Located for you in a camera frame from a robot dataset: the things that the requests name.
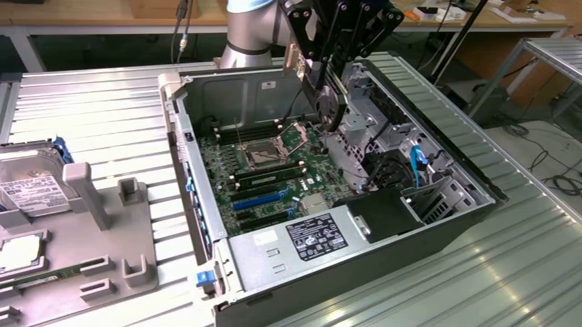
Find black graphics card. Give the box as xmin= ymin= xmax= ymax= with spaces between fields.
xmin=285 ymin=43 xmax=353 ymax=134

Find orange white small box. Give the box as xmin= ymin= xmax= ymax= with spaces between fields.
xmin=406 ymin=9 xmax=438 ymax=23

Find white flat box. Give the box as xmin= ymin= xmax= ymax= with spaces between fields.
xmin=434 ymin=8 xmax=469 ymax=22

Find black slanted pole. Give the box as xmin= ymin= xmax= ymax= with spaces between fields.
xmin=430 ymin=0 xmax=491 ymax=81

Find silver drive cage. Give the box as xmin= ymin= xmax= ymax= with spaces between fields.
xmin=324 ymin=92 xmax=438 ymax=187

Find white paper stack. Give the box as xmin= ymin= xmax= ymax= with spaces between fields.
xmin=489 ymin=5 xmax=541 ymax=24

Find black equipment box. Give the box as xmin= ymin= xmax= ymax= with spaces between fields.
xmin=444 ymin=80 xmax=511 ymax=127

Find black RAM slot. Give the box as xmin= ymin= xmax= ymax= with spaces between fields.
xmin=214 ymin=121 xmax=280 ymax=136
xmin=217 ymin=127 xmax=282 ymax=142
xmin=233 ymin=161 xmax=305 ymax=181

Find metal socket cover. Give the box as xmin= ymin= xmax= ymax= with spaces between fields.
xmin=274 ymin=121 xmax=310 ymax=156

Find thin locking lever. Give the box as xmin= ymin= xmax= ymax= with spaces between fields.
xmin=232 ymin=116 xmax=245 ymax=151

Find wooden desk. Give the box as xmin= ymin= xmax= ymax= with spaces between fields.
xmin=0 ymin=0 xmax=576 ymax=73

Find CPU socket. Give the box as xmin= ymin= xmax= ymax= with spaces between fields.
xmin=241 ymin=141 xmax=286 ymax=171

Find green motherboard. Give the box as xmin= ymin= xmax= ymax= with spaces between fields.
xmin=198 ymin=122 xmax=352 ymax=236

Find RAM stick in slot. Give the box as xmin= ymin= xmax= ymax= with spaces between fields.
xmin=236 ymin=169 xmax=308 ymax=191

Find long black expansion slot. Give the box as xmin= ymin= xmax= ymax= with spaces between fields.
xmin=238 ymin=210 xmax=296 ymax=232
xmin=230 ymin=188 xmax=293 ymax=204

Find silver disk bay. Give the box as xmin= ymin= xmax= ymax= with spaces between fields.
xmin=398 ymin=175 xmax=484 ymax=226

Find silver chipset heatsink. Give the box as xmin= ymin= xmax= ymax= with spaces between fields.
xmin=300 ymin=196 xmax=330 ymax=211

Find black plastic shroud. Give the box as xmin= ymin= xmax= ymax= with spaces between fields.
xmin=334 ymin=189 xmax=428 ymax=243

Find silver power supply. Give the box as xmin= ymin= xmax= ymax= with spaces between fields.
xmin=226 ymin=204 xmax=373 ymax=294

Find black open PC case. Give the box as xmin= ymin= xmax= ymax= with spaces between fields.
xmin=157 ymin=58 xmax=511 ymax=327

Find silver hard disk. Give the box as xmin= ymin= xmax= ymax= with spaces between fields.
xmin=0 ymin=141 xmax=77 ymax=219

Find grey parts rack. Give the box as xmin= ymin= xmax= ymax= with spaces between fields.
xmin=0 ymin=162 xmax=161 ymax=327

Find CPU chip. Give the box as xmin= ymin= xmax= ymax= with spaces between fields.
xmin=0 ymin=234 xmax=45 ymax=270

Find green loose RAM stick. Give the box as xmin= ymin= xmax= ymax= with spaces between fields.
xmin=0 ymin=264 xmax=87 ymax=296

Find black looped wire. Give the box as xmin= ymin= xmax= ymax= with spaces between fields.
xmin=285 ymin=89 xmax=305 ymax=125

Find thin cable with plug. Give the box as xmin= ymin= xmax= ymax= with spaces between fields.
xmin=170 ymin=16 xmax=190 ymax=65

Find metal frame table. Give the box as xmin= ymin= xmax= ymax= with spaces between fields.
xmin=466 ymin=37 xmax=582 ymax=119

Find blue SATA wire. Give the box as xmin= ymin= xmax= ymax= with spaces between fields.
xmin=409 ymin=145 xmax=432 ymax=190

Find black power wire bundle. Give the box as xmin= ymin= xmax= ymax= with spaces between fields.
xmin=364 ymin=151 xmax=413 ymax=191

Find black floor cables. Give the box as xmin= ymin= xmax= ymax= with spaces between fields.
xmin=496 ymin=115 xmax=582 ymax=198

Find blue disk bracket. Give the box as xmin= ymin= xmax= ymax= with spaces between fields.
xmin=47 ymin=136 xmax=75 ymax=166

